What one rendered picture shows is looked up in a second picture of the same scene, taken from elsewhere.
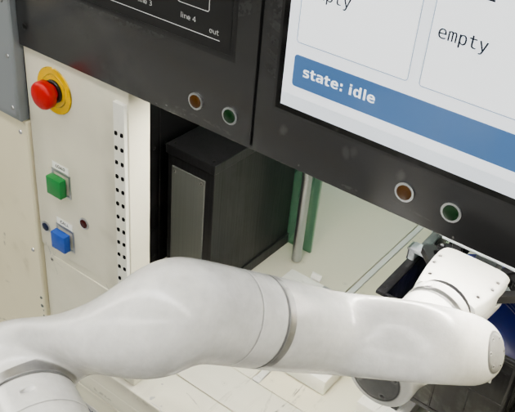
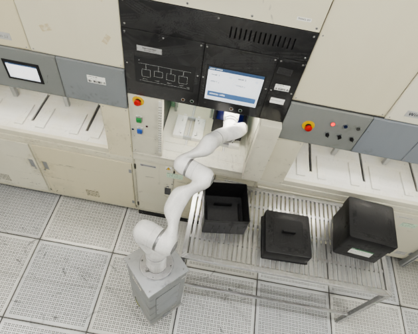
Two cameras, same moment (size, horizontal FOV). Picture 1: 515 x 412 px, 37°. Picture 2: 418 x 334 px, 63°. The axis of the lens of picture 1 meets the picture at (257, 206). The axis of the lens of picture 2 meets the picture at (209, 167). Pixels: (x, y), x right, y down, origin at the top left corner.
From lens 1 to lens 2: 1.24 m
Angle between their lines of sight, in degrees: 31
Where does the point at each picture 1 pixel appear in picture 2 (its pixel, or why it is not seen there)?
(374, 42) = (224, 87)
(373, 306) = (228, 128)
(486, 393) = not seen: hidden behind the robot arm
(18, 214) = (123, 128)
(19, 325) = (186, 155)
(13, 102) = (125, 105)
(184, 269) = (210, 137)
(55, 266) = (135, 136)
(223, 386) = (180, 148)
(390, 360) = (233, 136)
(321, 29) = (213, 86)
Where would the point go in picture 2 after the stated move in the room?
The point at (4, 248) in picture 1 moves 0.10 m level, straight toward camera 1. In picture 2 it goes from (116, 136) to (127, 145)
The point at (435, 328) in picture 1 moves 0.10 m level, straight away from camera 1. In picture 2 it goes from (239, 128) to (235, 116)
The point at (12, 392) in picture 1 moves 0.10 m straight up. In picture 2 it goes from (192, 165) to (193, 153)
